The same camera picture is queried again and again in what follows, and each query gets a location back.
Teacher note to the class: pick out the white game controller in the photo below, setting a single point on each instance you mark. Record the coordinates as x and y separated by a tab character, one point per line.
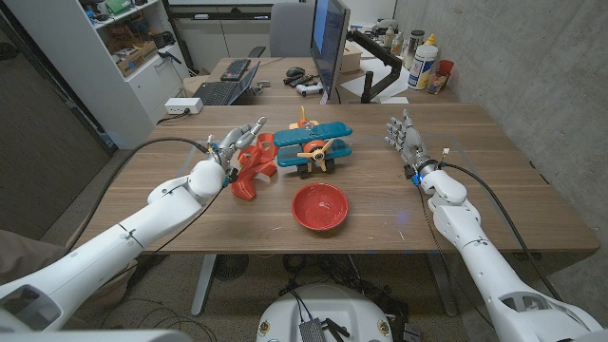
309	89

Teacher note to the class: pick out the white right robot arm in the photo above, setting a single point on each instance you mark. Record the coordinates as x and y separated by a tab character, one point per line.
494	256

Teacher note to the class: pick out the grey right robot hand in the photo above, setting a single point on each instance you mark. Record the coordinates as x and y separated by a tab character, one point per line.
409	138

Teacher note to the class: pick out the wooden desk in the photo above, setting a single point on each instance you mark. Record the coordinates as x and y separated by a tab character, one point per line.
294	83

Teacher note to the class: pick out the white shelf cabinet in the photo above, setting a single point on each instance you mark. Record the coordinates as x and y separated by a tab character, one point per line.
95	62

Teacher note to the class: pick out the beige box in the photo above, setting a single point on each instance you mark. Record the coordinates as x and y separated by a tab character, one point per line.
350	58

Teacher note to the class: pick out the black laptop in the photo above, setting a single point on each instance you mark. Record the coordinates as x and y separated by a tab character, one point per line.
225	89

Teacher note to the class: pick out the grey office chair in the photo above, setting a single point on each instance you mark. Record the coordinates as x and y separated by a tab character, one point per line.
289	29

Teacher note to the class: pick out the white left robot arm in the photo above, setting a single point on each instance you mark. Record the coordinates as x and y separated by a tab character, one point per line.
119	242

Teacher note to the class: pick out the black computer monitor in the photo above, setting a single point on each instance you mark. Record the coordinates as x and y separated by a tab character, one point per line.
328	40

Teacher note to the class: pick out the red cup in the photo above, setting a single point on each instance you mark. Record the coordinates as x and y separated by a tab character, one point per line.
442	73

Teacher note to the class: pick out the dark lidded jar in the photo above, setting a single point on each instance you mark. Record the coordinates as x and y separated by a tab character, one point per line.
412	47

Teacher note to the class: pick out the cardboard box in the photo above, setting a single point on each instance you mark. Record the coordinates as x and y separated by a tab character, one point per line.
133	56

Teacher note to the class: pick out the white power strip box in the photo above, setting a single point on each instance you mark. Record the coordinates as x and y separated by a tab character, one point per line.
183	105

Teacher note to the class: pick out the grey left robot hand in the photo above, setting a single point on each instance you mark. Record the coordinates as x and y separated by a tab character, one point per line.
237	139

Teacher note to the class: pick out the black remote control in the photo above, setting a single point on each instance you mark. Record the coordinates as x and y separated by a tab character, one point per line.
299	80

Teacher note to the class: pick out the black computer mouse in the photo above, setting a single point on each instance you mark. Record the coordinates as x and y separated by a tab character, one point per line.
295	71

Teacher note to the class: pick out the person in brown clothing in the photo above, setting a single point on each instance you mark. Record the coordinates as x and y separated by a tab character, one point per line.
24	254

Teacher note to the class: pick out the blue toy airplane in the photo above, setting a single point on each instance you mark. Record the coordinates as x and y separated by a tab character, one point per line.
313	142

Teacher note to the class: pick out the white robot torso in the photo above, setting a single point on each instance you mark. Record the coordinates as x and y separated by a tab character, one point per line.
324	313

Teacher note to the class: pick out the red plastic toy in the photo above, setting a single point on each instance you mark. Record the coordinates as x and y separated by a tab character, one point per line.
256	164

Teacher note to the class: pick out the black keyboard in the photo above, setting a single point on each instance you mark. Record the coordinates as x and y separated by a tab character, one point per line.
235	69

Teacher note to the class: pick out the white wipes canister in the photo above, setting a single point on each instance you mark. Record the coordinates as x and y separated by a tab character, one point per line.
422	65

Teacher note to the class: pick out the red bowl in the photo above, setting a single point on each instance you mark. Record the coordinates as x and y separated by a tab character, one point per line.
319	207

